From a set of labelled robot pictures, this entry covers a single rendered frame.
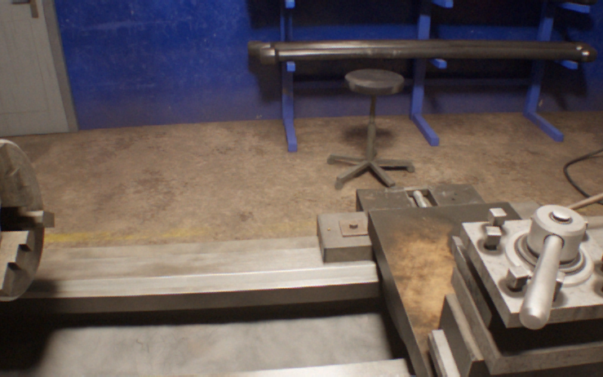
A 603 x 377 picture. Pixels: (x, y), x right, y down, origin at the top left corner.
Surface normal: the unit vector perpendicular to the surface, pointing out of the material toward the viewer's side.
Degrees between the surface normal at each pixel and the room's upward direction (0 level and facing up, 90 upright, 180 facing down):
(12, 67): 90
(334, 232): 0
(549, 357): 90
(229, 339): 5
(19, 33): 90
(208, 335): 21
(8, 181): 86
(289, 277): 48
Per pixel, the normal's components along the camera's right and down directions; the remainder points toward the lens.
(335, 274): 0.06, -0.20
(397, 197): 0.00, -0.86
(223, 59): 0.09, 0.50
